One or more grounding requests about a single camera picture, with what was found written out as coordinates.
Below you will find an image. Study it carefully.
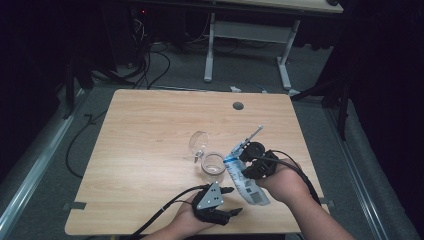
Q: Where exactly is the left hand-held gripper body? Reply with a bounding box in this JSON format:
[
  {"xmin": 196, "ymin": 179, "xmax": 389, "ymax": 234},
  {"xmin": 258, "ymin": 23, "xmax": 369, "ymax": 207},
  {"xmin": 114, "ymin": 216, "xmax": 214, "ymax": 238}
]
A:
[{"xmin": 191, "ymin": 181, "xmax": 233, "ymax": 226}]

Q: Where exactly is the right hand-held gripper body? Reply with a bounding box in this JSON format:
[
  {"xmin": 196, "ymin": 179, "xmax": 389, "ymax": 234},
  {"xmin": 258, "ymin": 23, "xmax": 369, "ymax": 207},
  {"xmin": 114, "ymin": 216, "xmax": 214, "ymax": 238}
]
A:
[{"xmin": 233, "ymin": 125, "xmax": 279, "ymax": 180}]

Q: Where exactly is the white and blue milk pouch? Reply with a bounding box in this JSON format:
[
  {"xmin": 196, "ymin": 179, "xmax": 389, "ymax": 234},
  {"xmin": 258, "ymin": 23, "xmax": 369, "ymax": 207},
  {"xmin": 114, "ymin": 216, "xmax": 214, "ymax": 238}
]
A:
[{"xmin": 223, "ymin": 143, "xmax": 272, "ymax": 207}]

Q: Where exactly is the clear glass jar with lid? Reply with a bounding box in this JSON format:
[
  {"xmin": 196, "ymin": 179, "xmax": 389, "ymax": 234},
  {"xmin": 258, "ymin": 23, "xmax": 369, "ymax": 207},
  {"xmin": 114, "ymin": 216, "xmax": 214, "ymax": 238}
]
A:
[{"xmin": 188, "ymin": 130, "xmax": 228, "ymax": 184}]

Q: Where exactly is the person's right hand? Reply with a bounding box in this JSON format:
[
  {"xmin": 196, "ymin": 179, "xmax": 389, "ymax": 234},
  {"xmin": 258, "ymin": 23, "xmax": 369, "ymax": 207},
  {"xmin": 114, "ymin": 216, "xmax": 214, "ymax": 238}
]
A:
[{"xmin": 254, "ymin": 159, "xmax": 313, "ymax": 204}]

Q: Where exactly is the person's left hand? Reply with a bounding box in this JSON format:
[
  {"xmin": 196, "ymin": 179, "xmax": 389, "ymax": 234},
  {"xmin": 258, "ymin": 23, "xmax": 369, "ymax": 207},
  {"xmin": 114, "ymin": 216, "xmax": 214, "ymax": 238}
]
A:
[{"xmin": 166, "ymin": 194, "xmax": 216, "ymax": 238}]

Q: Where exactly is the black stand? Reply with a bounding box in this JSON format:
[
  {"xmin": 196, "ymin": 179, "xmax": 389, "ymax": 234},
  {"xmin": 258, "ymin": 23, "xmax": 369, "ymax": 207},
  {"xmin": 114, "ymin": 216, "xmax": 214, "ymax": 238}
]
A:
[
  {"xmin": 62, "ymin": 59, "xmax": 95, "ymax": 120},
  {"xmin": 289, "ymin": 66, "xmax": 352, "ymax": 141}
]

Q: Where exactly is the desk with white legs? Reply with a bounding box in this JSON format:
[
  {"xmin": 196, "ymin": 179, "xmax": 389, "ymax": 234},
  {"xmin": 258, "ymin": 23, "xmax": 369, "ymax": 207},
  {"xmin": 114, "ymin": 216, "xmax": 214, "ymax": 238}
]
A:
[{"xmin": 203, "ymin": 0, "xmax": 344, "ymax": 92}]

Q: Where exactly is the dark computer tower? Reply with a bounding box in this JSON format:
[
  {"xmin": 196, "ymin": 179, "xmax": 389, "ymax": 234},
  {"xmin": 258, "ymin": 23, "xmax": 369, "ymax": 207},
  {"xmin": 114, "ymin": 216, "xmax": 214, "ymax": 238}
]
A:
[{"xmin": 103, "ymin": 5, "xmax": 152, "ymax": 68}]

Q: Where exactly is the right hand-held gripper black cable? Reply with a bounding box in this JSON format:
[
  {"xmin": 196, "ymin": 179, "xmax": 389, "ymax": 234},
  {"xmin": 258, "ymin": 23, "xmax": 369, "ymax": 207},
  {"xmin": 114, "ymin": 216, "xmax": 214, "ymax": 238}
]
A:
[{"xmin": 251, "ymin": 149, "xmax": 323, "ymax": 206}]

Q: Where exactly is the hand-held gripper black cable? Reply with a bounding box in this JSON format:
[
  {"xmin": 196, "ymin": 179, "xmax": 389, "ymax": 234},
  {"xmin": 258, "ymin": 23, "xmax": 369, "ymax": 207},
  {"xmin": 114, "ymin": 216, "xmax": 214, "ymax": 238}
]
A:
[
  {"xmin": 251, "ymin": 149, "xmax": 323, "ymax": 206},
  {"xmin": 128, "ymin": 184, "xmax": 209, "ymax": 240}
]

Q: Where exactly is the left hand-held gripper black cable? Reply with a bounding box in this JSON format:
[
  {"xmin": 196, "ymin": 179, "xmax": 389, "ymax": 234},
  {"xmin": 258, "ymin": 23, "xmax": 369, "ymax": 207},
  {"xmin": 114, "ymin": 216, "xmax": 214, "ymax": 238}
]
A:
[{"xmin": 128, "ymin": 184, "xmax": 209, "ymax": 240}]

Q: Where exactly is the metal floor rail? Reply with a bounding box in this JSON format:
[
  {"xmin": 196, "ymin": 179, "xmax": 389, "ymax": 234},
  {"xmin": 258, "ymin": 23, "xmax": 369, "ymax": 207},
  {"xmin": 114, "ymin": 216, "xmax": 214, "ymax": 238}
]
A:
[
  {"xmin": 326, "ymin": 106, "xmax": 391, "ymax": 240},
  {"xmin": 0, "ymin": 88, "xmax": 88, "ymax": 234}
]

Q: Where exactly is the bundle of black cables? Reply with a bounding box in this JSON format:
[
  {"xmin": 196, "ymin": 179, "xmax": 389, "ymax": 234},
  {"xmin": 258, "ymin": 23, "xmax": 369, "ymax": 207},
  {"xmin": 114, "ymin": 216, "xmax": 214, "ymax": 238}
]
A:
[{"xmin": 131, "ymin": 18, "xmax": 172, "ymax": 90}]

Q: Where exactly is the long black floor cable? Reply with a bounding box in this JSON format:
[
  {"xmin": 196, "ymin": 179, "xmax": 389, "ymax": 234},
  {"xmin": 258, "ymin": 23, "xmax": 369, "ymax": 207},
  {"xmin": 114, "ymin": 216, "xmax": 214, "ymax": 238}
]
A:
[{"xmin": 65, "ymin": 109, "xmax": 109, "ymax": 179}]

